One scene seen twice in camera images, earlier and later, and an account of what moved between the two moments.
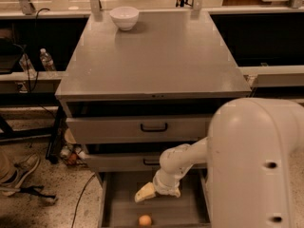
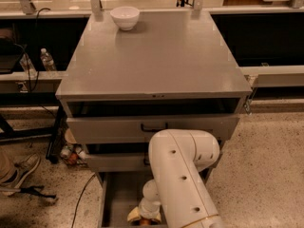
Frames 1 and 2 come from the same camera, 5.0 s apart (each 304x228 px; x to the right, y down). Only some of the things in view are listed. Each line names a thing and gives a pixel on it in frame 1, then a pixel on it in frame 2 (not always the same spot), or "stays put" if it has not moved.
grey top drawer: x=140 y=129 stays put
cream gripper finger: x=147 y=191 to x=135 y=213
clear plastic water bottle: x=47 y=60 stays put
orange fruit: x=144 y=220 stays put
